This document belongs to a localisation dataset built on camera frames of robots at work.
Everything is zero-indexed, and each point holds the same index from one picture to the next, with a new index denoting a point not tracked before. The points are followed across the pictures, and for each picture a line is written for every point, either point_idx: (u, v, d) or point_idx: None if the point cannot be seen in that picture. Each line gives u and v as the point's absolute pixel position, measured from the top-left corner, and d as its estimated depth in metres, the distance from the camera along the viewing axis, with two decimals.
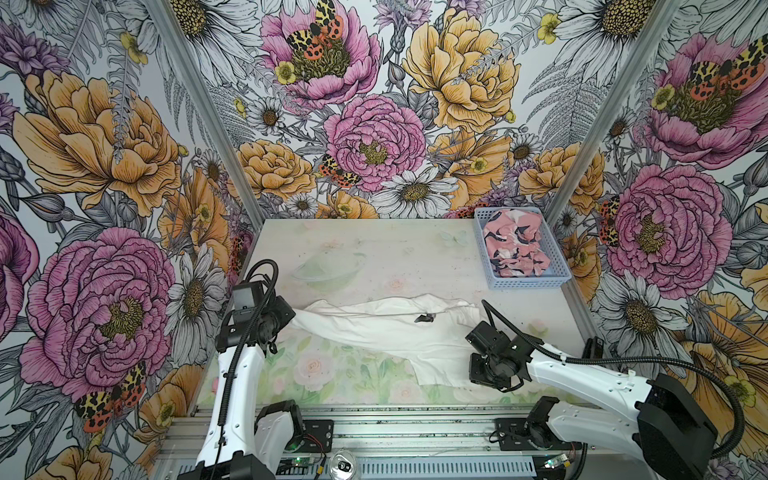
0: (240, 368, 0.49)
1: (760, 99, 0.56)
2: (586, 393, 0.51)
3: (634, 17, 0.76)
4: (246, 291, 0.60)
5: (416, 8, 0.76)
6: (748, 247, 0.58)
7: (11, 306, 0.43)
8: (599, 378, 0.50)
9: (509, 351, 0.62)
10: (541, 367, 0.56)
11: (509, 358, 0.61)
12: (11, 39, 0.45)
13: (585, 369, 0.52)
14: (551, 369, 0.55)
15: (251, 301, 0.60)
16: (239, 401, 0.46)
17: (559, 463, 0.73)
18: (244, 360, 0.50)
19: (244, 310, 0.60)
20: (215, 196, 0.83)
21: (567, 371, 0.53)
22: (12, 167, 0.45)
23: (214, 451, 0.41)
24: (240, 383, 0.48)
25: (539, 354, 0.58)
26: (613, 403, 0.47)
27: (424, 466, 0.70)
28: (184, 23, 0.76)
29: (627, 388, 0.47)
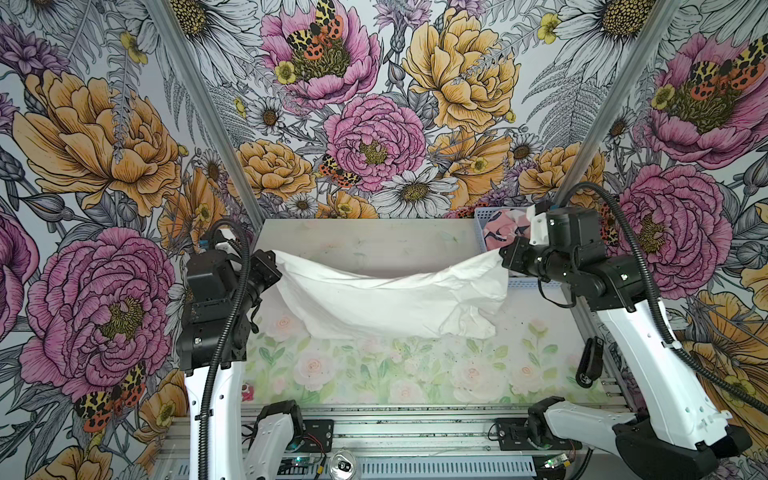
0: (216, 399, 0.40)
1: (759, 99, 0.56)
2: (648, 382, 0.41)
3: (634, 16, 0.76)
4: (208, 280, 0.43)
5: (416, 8, 0.76)
6: (748, 247, 0.58)
7: (11, 306, 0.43)
8: (688, 391, 0.38)
9: (605, 267, 0.42)
10: (631, 326, 0.40)
11: (601, 275, 0.42)
12: (11, 39, 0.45)
13: (681, 371, 0.38)
14: (645, 340, 0.39)
15: (218, 291, 0.45)
16: (222, 446, 0.38)
17: (559, 463, 0.73)
18: (220, 390, 0.40)
19: (211, 305, 0.45)
20: (215, 196, 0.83)
21: (663, 357, 0.38)
22: (12, 167, 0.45)
23: None
24: (219, 421, 0.39)
25: (644, 312, 0.40)
26: (672, 417, 0.39)
27: (424, 466, 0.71)
28: (184, 23, 0.76)
29: (703, 422, 0.37)
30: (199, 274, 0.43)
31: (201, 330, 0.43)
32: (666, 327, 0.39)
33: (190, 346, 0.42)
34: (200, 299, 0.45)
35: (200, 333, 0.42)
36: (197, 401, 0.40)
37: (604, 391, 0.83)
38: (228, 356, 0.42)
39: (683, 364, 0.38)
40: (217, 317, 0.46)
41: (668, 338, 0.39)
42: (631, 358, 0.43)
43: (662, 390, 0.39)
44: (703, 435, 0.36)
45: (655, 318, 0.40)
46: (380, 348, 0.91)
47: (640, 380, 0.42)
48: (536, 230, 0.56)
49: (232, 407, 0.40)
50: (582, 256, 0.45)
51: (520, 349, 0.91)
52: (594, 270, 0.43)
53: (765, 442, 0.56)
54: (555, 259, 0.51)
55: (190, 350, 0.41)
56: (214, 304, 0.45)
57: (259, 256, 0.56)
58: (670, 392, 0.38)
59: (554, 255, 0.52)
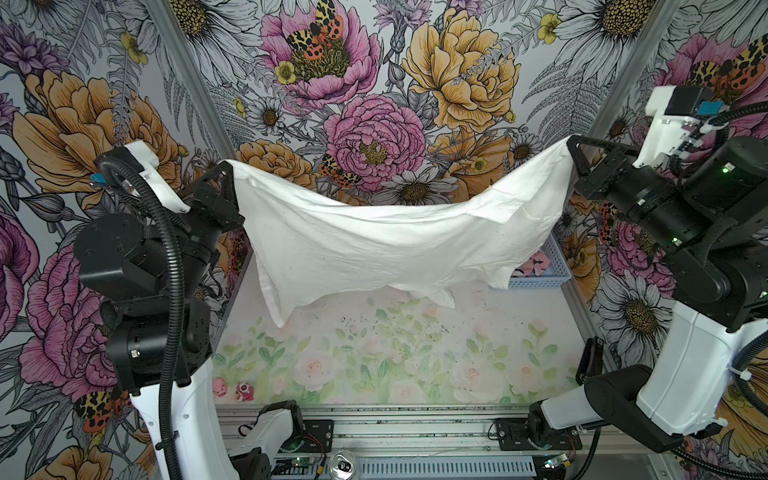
0: (180, 419, 0.32)
1: (760, 99, 0.56)
2: (674, 376, 0.37)
3: (634, 17, 0.76)
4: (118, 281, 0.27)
5: (416, 8, 0.76)
6: None
7: (11, 306, 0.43)
8: (709, 400, 0.35)
9: (742, 262, 0.28)
10: (714, 339, 0.32)
11: (732, 272, 0.29)
12: (11, 39, 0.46)
13: (718, 385, 0.34)
14: (716, 356, 0.32)
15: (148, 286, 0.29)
16: (196, 465, 0.33)
17: (559, 463, 0.73)
18: (184, 409, 0.32)
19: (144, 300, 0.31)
20: (191, 136, 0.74)
21: (718, 372, 0.33)
22: (12, 167, 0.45)
23: None
24: (186, 438, 0.32)
25: (737, 335, 0.30)
26: (670, 405, 0.38)
27: (424, 466, 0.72)
28: (184, 23, 0.76)
29: (694, 422, 0.36)
30: (102, 272, 0.26)
31: (138, 334, 0.31)
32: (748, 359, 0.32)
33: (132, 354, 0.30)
34: (119, 297, 0.30)
35: (137, 337, 0.30)
36: (155, 421, 0.32)
37: None
38: (182, 372, 0.31)
39: (724, 381, 0.33)
40: (155, 312, 0.34)
41: (739, 368, 0.32)
42: (677, 351, 0.36)
43: (686, 386, 0.36)
44: (685, 428, 0.37)
45: (746, 351, 0.31)
46: (380, 348, 0.91)
47: (663, 368, 0.38)
48: (655, 135, 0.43)
49: (202, 420, 0.33)
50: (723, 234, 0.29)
51: (520, 350, 0.91)
52: (727, 260, 0.29)
53: (765, 443, 0.56)
54: (669, 212, 0.34)
55: (127, 362, 0.30)
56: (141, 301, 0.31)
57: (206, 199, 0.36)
58: (692, 394, 0.35)
59: (671, 205, 0.34)
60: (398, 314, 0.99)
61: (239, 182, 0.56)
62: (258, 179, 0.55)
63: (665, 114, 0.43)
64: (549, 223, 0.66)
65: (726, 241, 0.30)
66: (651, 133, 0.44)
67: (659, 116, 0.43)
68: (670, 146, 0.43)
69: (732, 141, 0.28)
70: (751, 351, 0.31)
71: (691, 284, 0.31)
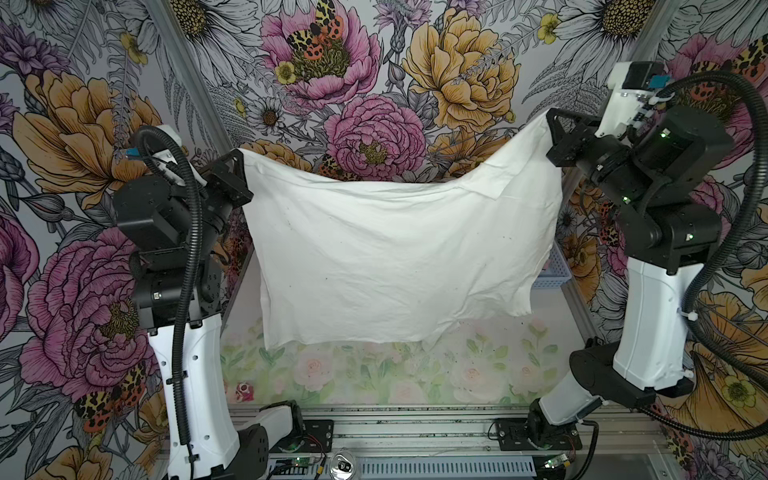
0: (190, 360, 0.35)
1: (760, 99, 0.56)
2: (637, 330, 0.41)
3: (634, 17, 0.76)
4: (146, 229, 0.32)
5: (416, 8, 0.76)
6: (748, 247, 0.58)
7: (11, 306, 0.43)
8: (672, 349, 0.38)
9: (673, 217, 0.33)
10: (660, 287, 0.37)
11: (664, 224, 0.34)
12: (11, 39, 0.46)
13: (675, 332, 0.37)
14: (665, 301, 0.37)
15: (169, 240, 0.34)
16: (200, 407, 0.35)
17: (559, 463, 0.73)
18: (193, 350, 0.35)
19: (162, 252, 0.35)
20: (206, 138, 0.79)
21: (670, 318, 0.37)
22: (12, 167, 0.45)
23: (186, 466, 0.35)
24: (194, 381, 0.35)
25: (677, 278, 0.35)
26: (639, 361, 0.41)
27: (425, 466, 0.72)
28: (184, 23, 0.76)
29: (663, 375, 0.39)
30: (134, 222, 0.31)
31: (160, 281, 0.35)
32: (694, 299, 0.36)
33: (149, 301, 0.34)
34: (146, 248, 0.34)
35: (159, 284, 0.35)
36: (167, 361, 0.35)
37: None
38: (198, 315, 0.35)
39: (681, 328, 0.37)
40: (175, 265, 0.38)
41: (689, 310, 0.36)
42: (635, 307, 0.41)
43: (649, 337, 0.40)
44: (656, 382, 0.40)
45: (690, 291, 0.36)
46: (380, 348, 0.91)
47: (629, 326, 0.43)
48: (613, 107, 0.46)
49: (209, 364, 0.36)
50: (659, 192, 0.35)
51: (520, 350, 0.91)
52: (662, 213, 0.34)
53: (765, 442, 0.56)
54: (621, 173, 0.39)
55: (148, 305, 0.34)
56: (166, 250, 0.35)
57: (218, 173, 0.42)
58: (654, 343, 0.39)
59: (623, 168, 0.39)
60: None
61: (248, 168, 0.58)
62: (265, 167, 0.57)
63: (624, 88, 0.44)
64: (554, 208, 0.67)
65: (662, 199, 0.36)
66: (611, 104, 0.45)
67: (618, 89, 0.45)
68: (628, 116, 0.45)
69: (677, 111, 0.32)
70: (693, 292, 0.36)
71: (632, 234, 0.37)
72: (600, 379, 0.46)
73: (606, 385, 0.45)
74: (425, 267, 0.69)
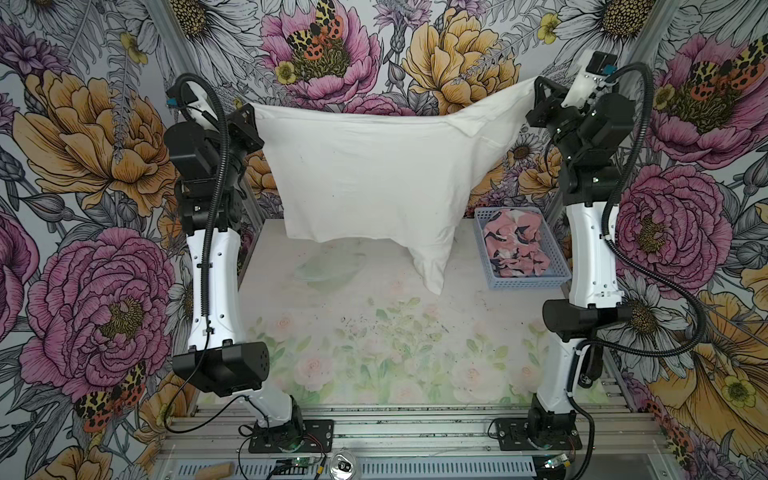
0: (215, 256, 0.45)
1: (759, 100, 0.56)
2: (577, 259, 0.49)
3: (634, 16, 0.76)
4: (192, 162, 0.43)
5: (416, 8, 0.76)
6: (749, 247, 0.58)
7: (11, 306, 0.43)
8: (603, 270, 0.50)
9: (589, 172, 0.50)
10: (581, 218, 0.52)
11: (579, 175, 0.51)
12: (11, 39, 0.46)
13: (603, 254, 0.50)
14: (587, 228, 0.51)
15: (205, 176, 0.46)
16: (221, 292, 0.44)
17: (559, 463, 0.73)
18: (218, 248, 0.45)
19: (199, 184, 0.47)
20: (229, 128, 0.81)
21: (595, 242, 0.50)
22: (12, 167, 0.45)
23: (203, 338, 0.42)
24: (218, 270, 0.45)
25: (596, 209, 0.50)
26: (580, 286, 0.54)
27: (424, 467, 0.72)
28: (184, 24, 0.76)
29: (601, 293, 0.50)
30: (181, 157, 0.42)
31: (197, 205, 0.47)
32: (609, 219, 0.50)
33: (190, 215, 0.46)
34: (187, 179, 0.46)
35: (198, 204, 0.47)
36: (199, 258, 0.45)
37: (604, 391, 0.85)
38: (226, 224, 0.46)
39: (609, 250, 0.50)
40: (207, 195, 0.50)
41: (606, 229, 0.50)
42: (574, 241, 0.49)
43: (584, 262, 0.53)
44: (595, 300, 0.50)
45: (602, 216, 0.50)
46: (379, 348, 0.91)
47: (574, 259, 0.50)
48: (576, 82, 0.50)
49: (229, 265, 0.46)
50: (585, 156, 0.51)
51: (520, 350, 0.91)
52: (583, 168, 0.50)
53: (765, 443, 0.56)
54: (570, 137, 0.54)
55: (190, 218, 0.46)
56: (201, 185, 0.48)
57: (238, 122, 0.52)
58: (587, 264, 0.52)
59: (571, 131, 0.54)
60: (398, 313, 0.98)
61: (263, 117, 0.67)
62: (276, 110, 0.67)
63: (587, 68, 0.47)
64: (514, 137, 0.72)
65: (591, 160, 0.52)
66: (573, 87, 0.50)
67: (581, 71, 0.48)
68: (589, 91, 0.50)
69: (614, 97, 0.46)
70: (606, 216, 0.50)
71: (560, 184, 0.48)
72: (564, 312, 0.55)
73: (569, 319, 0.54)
74: (424, 210, 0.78)
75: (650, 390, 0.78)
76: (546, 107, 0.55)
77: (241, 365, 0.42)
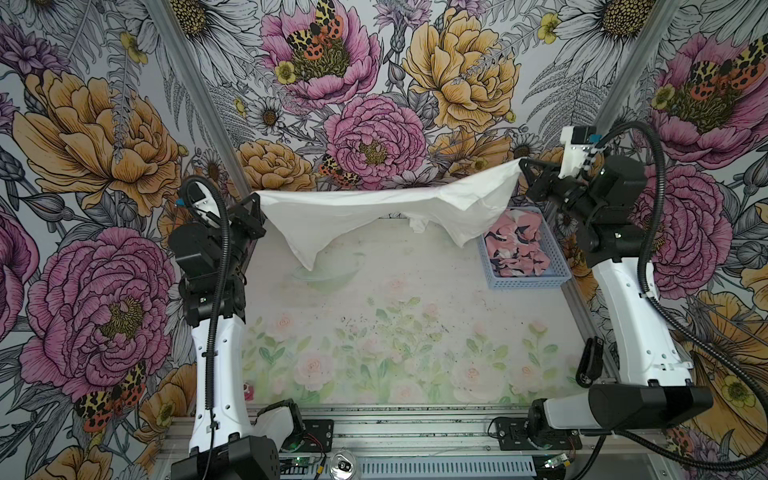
0: (220, 344, 0.45)
1: (760, 100, 0.56)
2: (623, 332, 0.45)
3: (634, 17, 0.76)
4: (198, 260, 0.45)
5: (416, 8, 0.76)
6: (749, 247, 0.58)
7: (11, 306, 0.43)
8: (657, 337, 0.41)
9: (609, 232, 0.47)
10: (615, 280, 0.46)
11: (599, 234, 0.48)
12: (11, 39, 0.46)
13: (651, 319, 0.42)
14: (625, 288, 0.44)
15: (209, 266, 0.47)
16: (225, 383, 0.42)
17: (559, 463, 0.73)
18: (223, 334, 0.45)
19: (203, 276, 0.49)
20: (215, 186, 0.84)
21: (637, 304, 0.43)
22: (12, 167, 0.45)
23: (207, 435, 0.38)
24: (224, 360, 0.44)
25: (626, 266, 0.45)
26: (634, 358, 0.43)
27: (424, 466, 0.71)
28: (184, 23, 0.76)
29: (661, 366, 0.40)
30: (186, 256, 0.44)
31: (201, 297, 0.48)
32: (645, 277, 0.44)
33: (195, 307, 0.47)
34: (191, 273, 0.47)
35: (203, 295, 0.49)
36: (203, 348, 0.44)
37: None
38: (228, 310, 0.47)
39: (655, 315, 0.42)
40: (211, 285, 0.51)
41: (645, 288, 0.44)
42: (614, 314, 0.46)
43: (632, 332, 0.43)
44: (656, 374, 0.40)
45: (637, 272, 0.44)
46: (379, 348, 0.91)
47: (618, 336, 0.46)
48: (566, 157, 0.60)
49: (233, 352, 0.45)
50: (601, 215, 0.49)
51: (520, 350, 0.91)
52: (601, 228, 0.48)
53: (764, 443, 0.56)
54: (583, 203, 0.53)
55: (194, 310, 0.47)
56: (206, 277, 0.49)
57: (242, 216, 0.55)
58: (636, 331, 0.43)
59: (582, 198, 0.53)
60: (398, 313, 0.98)
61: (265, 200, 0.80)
62: (276, 196, 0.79)
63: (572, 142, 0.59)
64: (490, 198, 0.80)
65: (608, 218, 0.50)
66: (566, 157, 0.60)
67: (567, 143, 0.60)
68: (581, 162, 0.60)
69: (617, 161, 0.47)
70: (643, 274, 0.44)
71: (581, 243, 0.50)
72: (617, 398, 0.43)
73: (622, 405, 0.42)
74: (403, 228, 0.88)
75: None
76: (544, 183, 0.56)
77: (249, 461, 0.37)
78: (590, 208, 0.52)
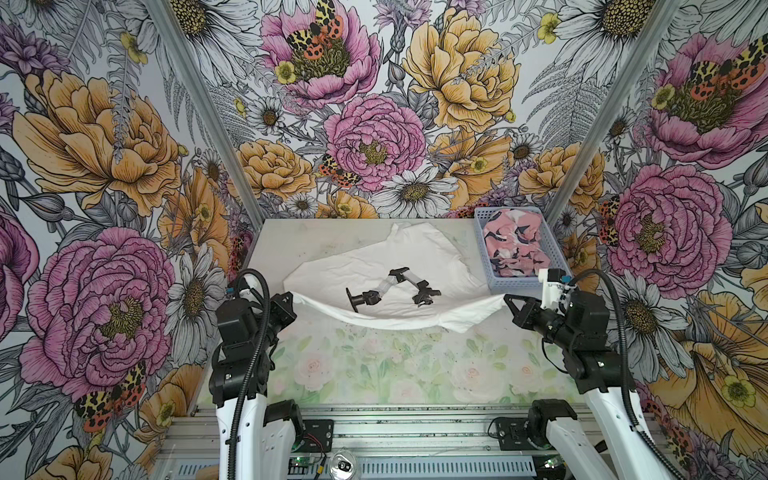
0: (242, 427, 0.46)
1: (759, 99, 0.56)
2: (621, 466, 0.46)
3: (634, 17, 0.76)
4: (235, 327, 0.51)
5: (416, 8, 0.76)
6: (749, 246, 0.58)
7: (11, 306, 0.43)
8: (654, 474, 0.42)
9: (592, 357, 0.52)
10: (604, 406, 0.49)
11: (583, 361, 0.53)
12: (11, 39, 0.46)
13: (645, 453, 0.44)
14: (614, 418, 0.47)
15: (245, 334, 0.52)
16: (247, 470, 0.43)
17: (559, 463, 0.73)
18: (247, 418, 0.46)
19: (237, 347, 0.53)
20: (215, 196, 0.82)
21: (629, 436, 0.45)
22: (12, 167, 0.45)
23: None
24: (246, 445, 0.45)
25: (614, 395, 0.48)
26: None
27: (424, 466, 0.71)
28: (184, 23, 0.76)
29: None
30: (228, 322, 0.51)
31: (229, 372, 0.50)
32: (631, 407, 0.47)
33: (221, 383, 0.49)
34: (228, 343, 0.52)
35: (229, 372, 0.50)
36: (226, 429, 0.46)
37: None
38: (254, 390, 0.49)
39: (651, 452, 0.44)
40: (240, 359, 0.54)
41: (634, 419, 0.46)
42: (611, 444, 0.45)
43: (628, 464, 0.44)
44: None
45: (624, 401, 0.48)
46: (379, 348, 0.91)
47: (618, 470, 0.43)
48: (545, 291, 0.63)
49: (255, 437, 0.46)
50: (579, 342, 0.55)
51: (520, 349, 0.91)
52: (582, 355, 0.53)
53: (765, 443, 0.56)
54: (563, 332, 0.60)
55: (219, 388, 0.49)
56: (239, 347, 0.53)
57: (277, 300, 0.64)
58: (631, 464, 0.44)
59: (563, 329, 0.60)
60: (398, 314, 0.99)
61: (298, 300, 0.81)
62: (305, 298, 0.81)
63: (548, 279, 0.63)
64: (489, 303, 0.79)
65: (587, 345, 0.55)
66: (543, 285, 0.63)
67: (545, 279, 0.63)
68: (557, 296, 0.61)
69: (581, 295, 0.57)
70: (628, 403, 0.47)
71: (570, 369, 0.54)
72: None
73: None
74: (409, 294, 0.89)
75: (650, 390, 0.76)
76: (529, 311, 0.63)
77: None
78: (569, 335, 0.59)
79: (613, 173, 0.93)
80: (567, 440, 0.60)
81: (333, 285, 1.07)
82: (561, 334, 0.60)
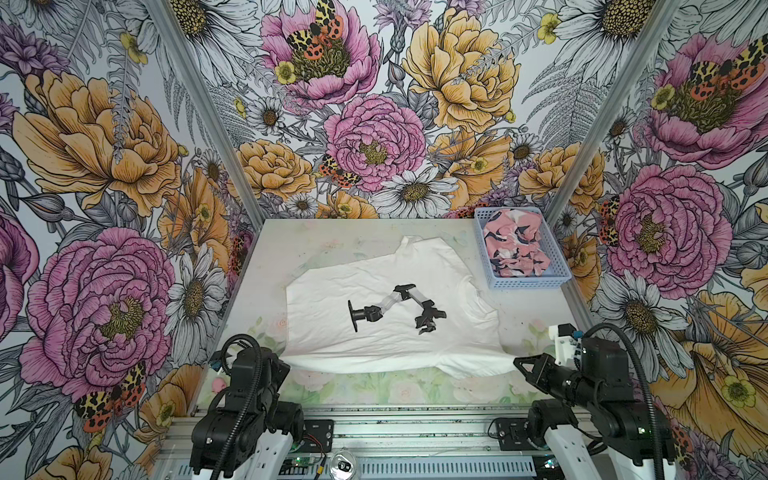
0: None
1: (759, 99, 0.56)
2: None
3: (634, 16, 0.76)
4: (244, 374, 0.50)
5: (416, 8, 0.76)
6: (748, 247, 0.58)
7: (11, 306, 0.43)
8: None
9: (622, 410, 0.45)
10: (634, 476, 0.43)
11: (616, 416, 0.45)
12: (11, 39, 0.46)
13: None
14: None
15: (248, 385, 0.50)
16: None
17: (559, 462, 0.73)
18: None
19: (237, 397, 0.50)
20: (215, 196, 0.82)
21: None
22: (12, 167, 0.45)
23: None
24: None
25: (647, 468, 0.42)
26: None
27: (423, 467, 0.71)
28: (184, 23, 0.76)
29: None
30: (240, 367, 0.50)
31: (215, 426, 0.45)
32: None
33: (204, 438, 0.44)
34: (233, 389, 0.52)
35: (214, 428, 0.45)
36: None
37: None
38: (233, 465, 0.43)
39: None
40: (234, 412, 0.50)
41: None
42: None
43: None
44: None
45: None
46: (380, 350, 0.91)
47: None
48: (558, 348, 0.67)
49: None
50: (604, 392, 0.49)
51: (520, 349, 0.91)
52: (612, 409, 0.46)
53: (765, 443, 0.56)
54: (583, 387, 0.54)
55: (200, 445, 0.44)
56: (239, 398, 0.50)
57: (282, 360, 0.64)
58: None
59: (582, 382, 0.55)
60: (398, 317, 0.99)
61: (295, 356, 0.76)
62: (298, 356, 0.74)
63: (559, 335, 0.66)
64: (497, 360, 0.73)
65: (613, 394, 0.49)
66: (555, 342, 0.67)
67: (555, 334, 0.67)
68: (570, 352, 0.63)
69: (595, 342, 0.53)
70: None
71: (600, 425, 0.47)
72: None
73: None
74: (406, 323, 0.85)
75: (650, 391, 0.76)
76: (546, 363, 0.59)
77: None
78: (591, 389, 0.53)
79: (613, 174, 0.93)
80: (565, 452, 0.61)
81: (334, 289, 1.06)
82: (580, 388, 0.54)
